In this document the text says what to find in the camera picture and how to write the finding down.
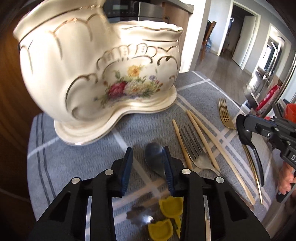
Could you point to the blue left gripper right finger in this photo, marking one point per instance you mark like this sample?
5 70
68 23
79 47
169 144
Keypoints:
168 171

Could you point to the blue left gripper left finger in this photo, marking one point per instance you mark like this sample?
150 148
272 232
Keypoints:
125 170

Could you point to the dark metal spoon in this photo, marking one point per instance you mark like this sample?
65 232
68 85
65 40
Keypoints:
153 158

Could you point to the beige chopstick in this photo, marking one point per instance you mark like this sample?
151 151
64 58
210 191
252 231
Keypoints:
227 159
184 151
207 147

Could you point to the silver steel fork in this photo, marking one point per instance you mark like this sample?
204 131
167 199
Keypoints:
195 151

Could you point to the yellow plastic tongs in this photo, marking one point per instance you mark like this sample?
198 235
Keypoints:
172 209

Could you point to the silver flower-end spoon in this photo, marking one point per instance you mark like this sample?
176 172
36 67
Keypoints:
140 216

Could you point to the gold fork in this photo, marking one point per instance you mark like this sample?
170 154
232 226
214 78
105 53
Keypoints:
226 120

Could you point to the person's right hand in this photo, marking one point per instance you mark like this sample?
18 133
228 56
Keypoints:
286 178

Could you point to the cream floral ceramic utensil holder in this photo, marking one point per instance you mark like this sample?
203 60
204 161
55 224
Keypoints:
87 73

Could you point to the wooden chair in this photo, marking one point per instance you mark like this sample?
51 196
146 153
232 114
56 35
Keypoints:
209 28

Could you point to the stainless steel built-in oven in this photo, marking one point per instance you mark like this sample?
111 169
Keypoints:
122 10

